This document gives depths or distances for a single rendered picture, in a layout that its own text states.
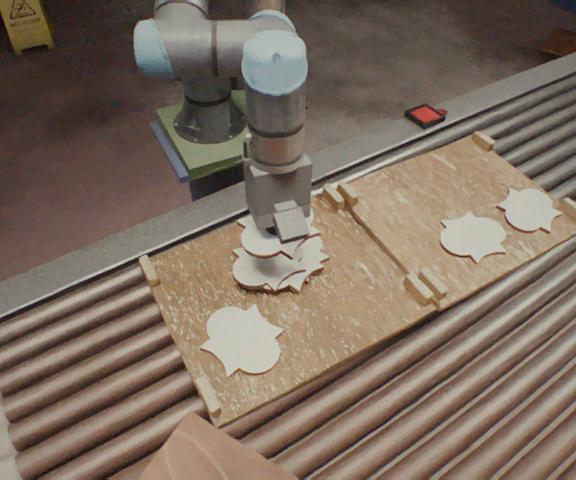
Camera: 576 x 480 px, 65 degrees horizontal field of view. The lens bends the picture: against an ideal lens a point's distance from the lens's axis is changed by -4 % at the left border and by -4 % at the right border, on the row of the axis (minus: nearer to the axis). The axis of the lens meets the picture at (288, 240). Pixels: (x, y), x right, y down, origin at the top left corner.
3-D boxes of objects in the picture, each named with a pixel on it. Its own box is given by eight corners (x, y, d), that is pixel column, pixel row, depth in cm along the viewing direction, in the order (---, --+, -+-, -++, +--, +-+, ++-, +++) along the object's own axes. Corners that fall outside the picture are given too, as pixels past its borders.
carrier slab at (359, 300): (140, 268, 87) (138, 262, 86) (325, 194, 101) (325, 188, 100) (217, 431, 67) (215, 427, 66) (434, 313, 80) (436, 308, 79)
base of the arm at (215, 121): (176, 111, 125) (171, 78, 117) (230, 102, 128) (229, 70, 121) (187, 144, 115) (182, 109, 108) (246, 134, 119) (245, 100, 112)
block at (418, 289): (401, 284, 83) (404, 274, 81) (410, 279, 83) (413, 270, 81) (423, 308, 79) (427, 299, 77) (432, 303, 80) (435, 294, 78)
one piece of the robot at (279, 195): (260, 180, 56) (265, 266, 69) (329, 164, 58) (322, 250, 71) (234, 126, 64) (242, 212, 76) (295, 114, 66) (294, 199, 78)
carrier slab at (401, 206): (331, 193, 101) (332, 187, 100) (470, 140, 114) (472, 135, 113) (439, 312, 81) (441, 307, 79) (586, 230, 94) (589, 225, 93)
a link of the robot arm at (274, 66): (304, 24, 56) (311, 55, 51) (302, 102, 65) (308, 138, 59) (240, 26, 56) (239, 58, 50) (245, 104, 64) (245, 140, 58)
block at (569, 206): (557, 207, 96) (562, 198, 94) (562, 204, 97) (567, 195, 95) (579, 225, 93) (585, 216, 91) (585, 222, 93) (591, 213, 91)
